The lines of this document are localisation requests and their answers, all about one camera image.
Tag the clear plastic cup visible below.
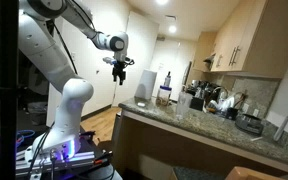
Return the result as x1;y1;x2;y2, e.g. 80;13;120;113
176;91;194;121

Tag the small beige wall cabinet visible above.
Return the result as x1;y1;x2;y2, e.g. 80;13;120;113
193;31;218;73

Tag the black vertical pole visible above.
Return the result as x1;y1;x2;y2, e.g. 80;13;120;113
0;0;20;180

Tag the black box container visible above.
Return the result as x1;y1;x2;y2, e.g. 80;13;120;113
189;96;205;112

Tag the grey trash bin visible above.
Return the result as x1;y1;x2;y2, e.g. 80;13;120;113
26;101;49;126

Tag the curved kitchen faucet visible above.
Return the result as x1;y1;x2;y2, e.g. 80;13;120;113
209;85;230;103

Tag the tan cardboard box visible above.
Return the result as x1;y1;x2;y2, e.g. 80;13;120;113
225;165;288;180

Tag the granite kitchen counter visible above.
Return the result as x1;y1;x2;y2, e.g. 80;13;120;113
111;96;288;180

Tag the black mug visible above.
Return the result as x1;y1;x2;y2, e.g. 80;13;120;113
225;107;239;121

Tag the bottle with dark cap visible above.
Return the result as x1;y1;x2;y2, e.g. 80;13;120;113
163;70;172;88

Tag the grey phone cord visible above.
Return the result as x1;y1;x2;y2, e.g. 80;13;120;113
273;107;288;142

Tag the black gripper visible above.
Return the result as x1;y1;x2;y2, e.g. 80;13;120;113
112;60;128;86

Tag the black round appliance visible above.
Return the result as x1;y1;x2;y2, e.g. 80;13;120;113
234;113;265;136

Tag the white dishes pile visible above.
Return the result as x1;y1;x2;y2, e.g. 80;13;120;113
206;95;236;113

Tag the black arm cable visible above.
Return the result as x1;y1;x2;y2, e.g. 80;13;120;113
49;19;79;76

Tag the range hood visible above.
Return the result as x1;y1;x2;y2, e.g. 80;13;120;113
202;53;217;65

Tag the blue-lidded glass jar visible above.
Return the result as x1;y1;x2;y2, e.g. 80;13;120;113
155;85;173;107

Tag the grey speckled bin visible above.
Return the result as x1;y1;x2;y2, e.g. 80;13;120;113
171;166;226;180

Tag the large beige wall cabinet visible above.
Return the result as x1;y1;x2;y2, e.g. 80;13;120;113
210;0;288;80

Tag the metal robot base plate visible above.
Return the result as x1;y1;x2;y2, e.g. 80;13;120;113
15;149;97;176

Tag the white paper towel roll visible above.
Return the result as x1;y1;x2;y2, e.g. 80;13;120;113
134;69;158;101

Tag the blue cable bundle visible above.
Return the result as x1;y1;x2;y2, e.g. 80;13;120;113
0;129;36;155

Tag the metal cabinet handle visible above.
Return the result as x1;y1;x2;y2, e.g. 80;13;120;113
228;45;242;67

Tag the white door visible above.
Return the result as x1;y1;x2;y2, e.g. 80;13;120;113
111;11;161;108

